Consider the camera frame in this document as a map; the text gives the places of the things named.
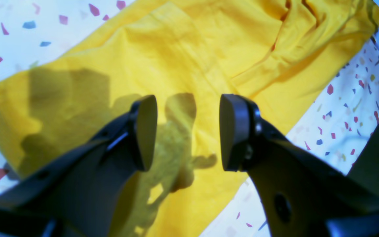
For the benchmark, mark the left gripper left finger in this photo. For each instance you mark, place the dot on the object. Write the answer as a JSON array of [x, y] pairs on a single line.
[[75, 195]]

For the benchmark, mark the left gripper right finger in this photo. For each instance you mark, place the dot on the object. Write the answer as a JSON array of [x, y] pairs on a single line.
[[302, 196]]

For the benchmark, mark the yellow T-shirt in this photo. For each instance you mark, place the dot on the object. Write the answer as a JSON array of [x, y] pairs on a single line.
[[278, 53]]

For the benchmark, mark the terrazzo patterned tablecloth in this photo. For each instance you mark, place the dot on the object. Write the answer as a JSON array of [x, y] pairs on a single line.
[[336, 127]]

